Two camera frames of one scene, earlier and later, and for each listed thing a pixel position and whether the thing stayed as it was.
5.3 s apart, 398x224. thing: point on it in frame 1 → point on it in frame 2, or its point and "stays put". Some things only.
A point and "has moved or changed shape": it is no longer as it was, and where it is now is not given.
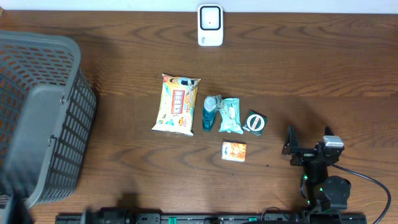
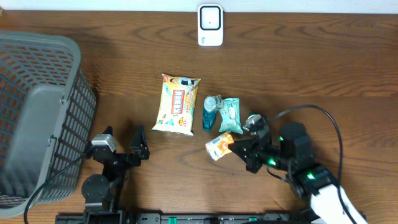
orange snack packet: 234,151 has moved or changed shape
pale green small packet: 230,116 stays put
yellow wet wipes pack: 177,106 stays put
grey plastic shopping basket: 48,111 stays put
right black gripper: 291,147 → 250,157
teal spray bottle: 211,104 stays put
